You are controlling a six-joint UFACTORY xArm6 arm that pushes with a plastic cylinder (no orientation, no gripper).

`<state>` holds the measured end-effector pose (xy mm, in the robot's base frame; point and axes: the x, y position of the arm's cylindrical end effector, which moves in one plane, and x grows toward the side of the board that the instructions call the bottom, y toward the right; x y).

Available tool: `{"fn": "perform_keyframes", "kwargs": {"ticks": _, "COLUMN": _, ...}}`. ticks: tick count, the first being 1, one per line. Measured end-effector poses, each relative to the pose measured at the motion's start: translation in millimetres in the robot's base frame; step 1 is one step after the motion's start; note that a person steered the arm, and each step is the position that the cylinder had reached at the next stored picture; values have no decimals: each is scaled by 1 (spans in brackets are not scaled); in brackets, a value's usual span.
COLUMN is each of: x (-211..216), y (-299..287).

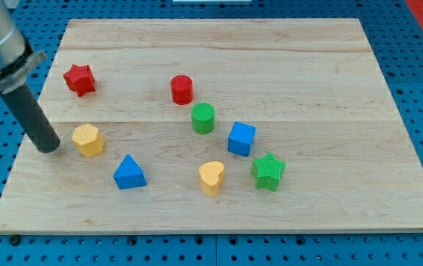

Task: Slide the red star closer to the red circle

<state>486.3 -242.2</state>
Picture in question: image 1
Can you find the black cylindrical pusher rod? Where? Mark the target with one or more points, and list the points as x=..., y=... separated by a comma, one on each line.
x=25, y=108

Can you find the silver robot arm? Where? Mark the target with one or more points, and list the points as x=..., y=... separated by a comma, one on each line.
x=17, y=61

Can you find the red star block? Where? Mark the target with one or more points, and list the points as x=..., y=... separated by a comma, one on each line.
x=80, y=79

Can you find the green star block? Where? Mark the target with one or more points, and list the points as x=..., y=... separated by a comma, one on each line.
x=267, y=171

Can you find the yellow hexagon block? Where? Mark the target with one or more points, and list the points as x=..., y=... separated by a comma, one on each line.
x=88, y=140

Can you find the blue triangle block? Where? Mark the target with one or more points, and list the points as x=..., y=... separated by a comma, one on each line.
x=129, y=174

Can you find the red cylinder block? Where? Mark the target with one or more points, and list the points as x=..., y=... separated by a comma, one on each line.
x=181, y=89

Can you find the green cylinder block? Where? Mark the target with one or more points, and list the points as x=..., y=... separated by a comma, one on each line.
x=203, y=118

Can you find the wooden board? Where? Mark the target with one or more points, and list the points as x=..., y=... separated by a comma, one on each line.
x=311, y=87

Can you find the yellow heart block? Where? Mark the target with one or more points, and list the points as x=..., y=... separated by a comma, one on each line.
x=211, y=176

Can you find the blue cube block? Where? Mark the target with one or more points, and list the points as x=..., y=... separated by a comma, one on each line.
x=240, y=139

